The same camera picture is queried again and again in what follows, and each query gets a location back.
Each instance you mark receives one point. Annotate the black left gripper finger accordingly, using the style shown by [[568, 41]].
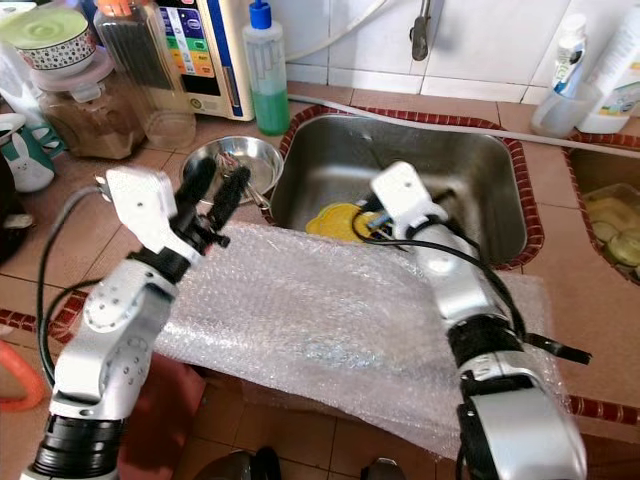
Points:
[[232, 200], [200, 190]]

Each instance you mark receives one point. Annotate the yellow plastic bowl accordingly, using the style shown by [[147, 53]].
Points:
[[335, 222]]

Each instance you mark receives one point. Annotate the steel bowl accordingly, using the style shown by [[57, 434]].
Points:
[[250, 160]]

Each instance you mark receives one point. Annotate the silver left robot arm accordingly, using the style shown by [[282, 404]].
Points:
[[110, 340]]

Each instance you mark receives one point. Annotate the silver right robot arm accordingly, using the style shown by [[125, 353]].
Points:
[[460, 290]]

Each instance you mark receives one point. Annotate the clear drinking glass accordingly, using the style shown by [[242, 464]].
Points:
[[170, 132]]

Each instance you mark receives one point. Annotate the stainless steel sink basin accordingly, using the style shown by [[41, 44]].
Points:
[[410, 165], [585, 170]]

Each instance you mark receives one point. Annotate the green dish soap bottle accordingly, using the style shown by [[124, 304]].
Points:
[[268, 105]]

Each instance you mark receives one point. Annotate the clear bubble wrap sheet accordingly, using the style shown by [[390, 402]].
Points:
[[340, 320]]

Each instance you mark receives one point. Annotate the clear jar pink lid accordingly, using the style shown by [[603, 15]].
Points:
[[95, 125]]

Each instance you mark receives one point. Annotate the beige water purifier appliance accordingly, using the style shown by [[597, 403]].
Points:
[[220, 60]]

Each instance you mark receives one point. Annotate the clear jar orange lid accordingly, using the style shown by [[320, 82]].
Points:
[[135, 60]]

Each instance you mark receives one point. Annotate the white green mug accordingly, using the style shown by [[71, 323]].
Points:
[[28, 165]]

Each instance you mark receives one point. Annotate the black round pot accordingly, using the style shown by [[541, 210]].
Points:
[[12, 220]]

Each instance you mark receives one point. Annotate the grey metal faucet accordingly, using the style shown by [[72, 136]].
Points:
[[420, 35]]

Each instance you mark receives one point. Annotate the translucent plastic box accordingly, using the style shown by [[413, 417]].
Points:
[[15, 80]]

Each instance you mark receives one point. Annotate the patterned bowl green lid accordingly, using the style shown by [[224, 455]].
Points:
[[50, 28]]

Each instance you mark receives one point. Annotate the clear bottle blue label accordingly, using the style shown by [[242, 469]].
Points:
[[560, 100]]

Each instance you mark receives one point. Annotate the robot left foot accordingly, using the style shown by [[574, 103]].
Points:
[[238, 468]]

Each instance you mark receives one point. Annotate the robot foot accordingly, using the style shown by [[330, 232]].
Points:
[[238, 468], [382, 472]]

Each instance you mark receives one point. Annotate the clear plastic food container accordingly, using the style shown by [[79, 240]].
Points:
[[615, 215]]

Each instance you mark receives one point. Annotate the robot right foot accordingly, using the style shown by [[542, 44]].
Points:
[[382, 472]]

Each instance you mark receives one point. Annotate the white detergent bottle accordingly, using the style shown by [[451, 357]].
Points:
[[615, 80]]

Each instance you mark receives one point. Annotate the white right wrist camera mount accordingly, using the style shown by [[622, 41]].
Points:
[[405, 195]]

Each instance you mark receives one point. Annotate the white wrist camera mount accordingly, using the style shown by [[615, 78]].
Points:
[[145, 205], [405, 195]]

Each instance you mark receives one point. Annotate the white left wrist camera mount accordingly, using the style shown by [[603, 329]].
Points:
[[145, 205]]

